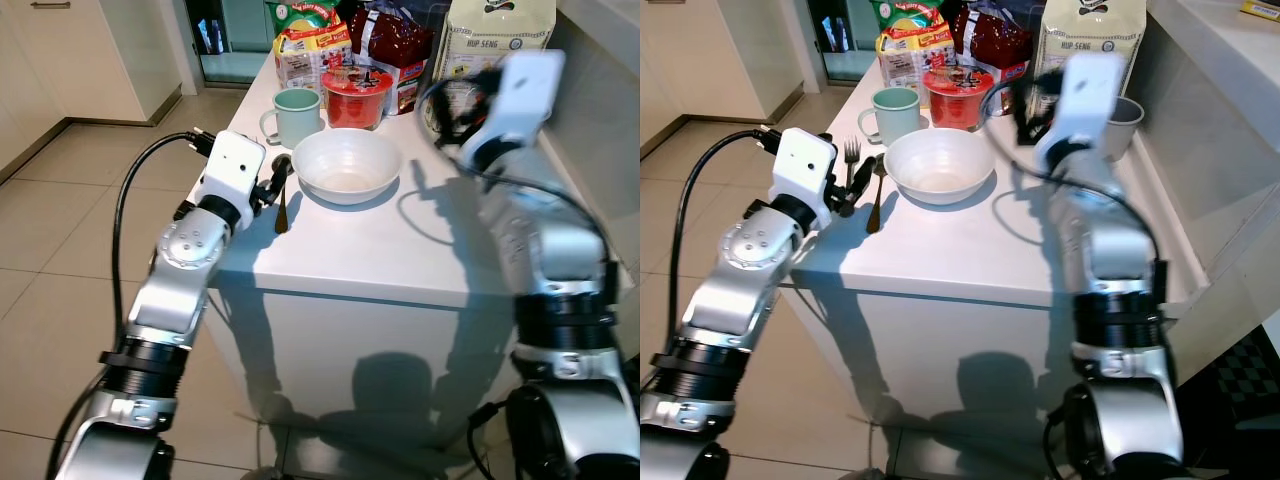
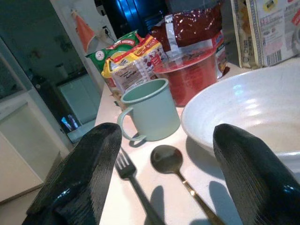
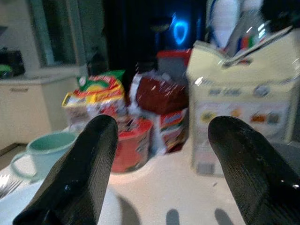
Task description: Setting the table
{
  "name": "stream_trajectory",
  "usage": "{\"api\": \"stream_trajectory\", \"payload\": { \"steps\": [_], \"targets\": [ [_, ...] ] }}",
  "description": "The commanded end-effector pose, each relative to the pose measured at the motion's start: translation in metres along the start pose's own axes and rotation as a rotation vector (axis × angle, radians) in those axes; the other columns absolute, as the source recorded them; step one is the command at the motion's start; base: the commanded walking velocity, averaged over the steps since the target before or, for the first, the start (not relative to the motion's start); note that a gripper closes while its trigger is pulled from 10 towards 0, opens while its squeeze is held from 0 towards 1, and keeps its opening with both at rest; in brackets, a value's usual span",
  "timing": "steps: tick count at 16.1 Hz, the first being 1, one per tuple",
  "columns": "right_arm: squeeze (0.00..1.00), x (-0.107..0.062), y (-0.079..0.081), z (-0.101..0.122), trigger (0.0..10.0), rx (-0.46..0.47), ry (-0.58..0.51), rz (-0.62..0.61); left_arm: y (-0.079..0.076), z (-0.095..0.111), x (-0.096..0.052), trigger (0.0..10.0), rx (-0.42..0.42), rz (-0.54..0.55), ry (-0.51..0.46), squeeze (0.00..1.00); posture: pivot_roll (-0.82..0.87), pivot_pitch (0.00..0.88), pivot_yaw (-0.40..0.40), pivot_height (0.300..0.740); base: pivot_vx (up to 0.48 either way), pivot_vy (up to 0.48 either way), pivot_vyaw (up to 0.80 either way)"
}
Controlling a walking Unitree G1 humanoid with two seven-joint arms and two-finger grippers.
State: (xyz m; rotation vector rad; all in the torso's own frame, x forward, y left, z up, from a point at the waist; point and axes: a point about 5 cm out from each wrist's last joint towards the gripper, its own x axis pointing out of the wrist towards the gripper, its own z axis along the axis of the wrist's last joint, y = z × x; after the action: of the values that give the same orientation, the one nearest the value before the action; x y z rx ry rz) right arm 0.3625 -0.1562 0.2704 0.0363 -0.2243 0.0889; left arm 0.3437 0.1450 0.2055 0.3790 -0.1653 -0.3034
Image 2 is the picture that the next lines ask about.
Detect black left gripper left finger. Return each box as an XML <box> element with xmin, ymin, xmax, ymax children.
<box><xmin>22</xmin><ymin>122</ymin><xmax>123</xmax><ymax>225</ymax></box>

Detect green noodle packet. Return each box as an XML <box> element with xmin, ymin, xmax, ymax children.
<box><xmin>85</xmin><ymin>29</ymin><xmax>146</xmax><ymax>73</ymax></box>

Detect white kitchen counter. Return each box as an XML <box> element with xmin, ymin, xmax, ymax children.
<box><xmin>93</xmin><ymin>58</ymin><xmax>300</xmax><ymax>225</ymax></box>

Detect large white cracker bag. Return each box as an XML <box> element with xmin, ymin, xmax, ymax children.
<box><xmin>231</xmin><ymin>0</ymin><xmax>300</xmax><ymax>69</ymax></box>

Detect white kitchen cabinet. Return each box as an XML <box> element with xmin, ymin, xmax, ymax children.
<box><xmin>0</xmin><ymin>91</ymin><xmax>73</xmax><ymax>204</ymax></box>

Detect dark red snack bag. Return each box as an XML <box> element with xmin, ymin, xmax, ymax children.
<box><xmin>150</xmin><ymin>2</ymin><xmax>229</xmax><ymax>80</ymax></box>

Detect dark metal fork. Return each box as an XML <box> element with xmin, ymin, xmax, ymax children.
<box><xmin>114</xmin><ymin>147</ymin><xmax>165</xmax><ymax>225</ymax></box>

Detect blue purple bottles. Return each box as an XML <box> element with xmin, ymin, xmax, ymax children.
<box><xmin>60</xmin><ymin>114</ymin><xmax>79</xmax><ymax>132</ymax></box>

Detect dark spoon with gold handle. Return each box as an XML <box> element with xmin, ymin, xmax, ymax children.
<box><xmin>150</xmin><ymin>144</ymin><xmax>225</xmax><ymax>225</ymax></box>

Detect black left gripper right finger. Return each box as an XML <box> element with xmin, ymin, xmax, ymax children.
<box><xmin>212</xmin><ymin>123</ymin><xmax>300</xmax><ymax>225</ymax></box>

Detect pale green mug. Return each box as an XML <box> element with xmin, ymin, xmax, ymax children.
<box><xmin>116</xmin><ymin>78</ymin><xmax>181</xmax><ymax>143</ymax></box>

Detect red lidded noodle bowl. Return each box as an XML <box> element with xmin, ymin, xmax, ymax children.
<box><xmin>152</xmin><ymin>50</ymin><xmax>220</xmax><ymax>107</ymax></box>

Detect dark blue shiny appliance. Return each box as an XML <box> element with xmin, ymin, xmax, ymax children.
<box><xmin>103</xmin><ymin>0</ymin><xmax>169</xmax><ymax>36</ymax></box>

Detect large white bowl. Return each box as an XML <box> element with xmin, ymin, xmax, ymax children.
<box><xmin>180</xmin><ymin>64</ymin><xmax>300</xmax><ymax>183</ymax></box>

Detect pale low cabinet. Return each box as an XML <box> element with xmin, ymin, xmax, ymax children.
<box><xmin>58</xmin><ymin>75</ymin><xmax>101</xmax><ymax>125</ymax></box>

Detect orange triangular wall decoration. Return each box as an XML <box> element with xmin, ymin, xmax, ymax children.
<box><xmin>71</xmin><ymin>9</ymin><xmax>99</xmax><ymax>53</ymax></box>

